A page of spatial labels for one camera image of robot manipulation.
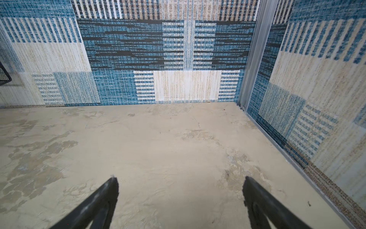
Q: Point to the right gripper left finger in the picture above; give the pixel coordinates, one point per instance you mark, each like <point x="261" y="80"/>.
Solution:
<point x="95" y="212"/>

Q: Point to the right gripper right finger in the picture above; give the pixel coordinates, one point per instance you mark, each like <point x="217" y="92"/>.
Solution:
<point x="263" y="209"/>

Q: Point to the black wire shelf rack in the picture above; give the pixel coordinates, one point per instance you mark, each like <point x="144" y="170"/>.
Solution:
<point x="4" y="76"/>

